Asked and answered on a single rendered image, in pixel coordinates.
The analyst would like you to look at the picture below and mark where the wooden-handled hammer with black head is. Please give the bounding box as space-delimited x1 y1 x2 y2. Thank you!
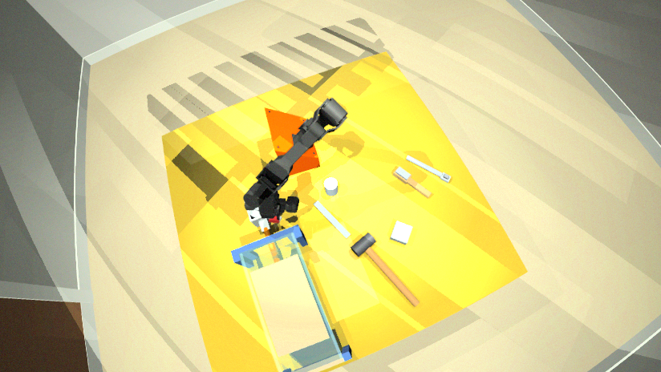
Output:
351 232 420 307

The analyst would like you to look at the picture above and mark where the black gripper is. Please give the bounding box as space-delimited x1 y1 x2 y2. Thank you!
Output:
244 190 299 220

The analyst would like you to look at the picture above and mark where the grey metal handle with square end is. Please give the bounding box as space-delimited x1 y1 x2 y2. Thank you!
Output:
406 156 451 183

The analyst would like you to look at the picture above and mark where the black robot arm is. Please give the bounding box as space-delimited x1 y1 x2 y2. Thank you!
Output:
242 97 348 219

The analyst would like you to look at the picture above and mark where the white cylinder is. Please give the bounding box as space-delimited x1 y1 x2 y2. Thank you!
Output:
324 177 339 196

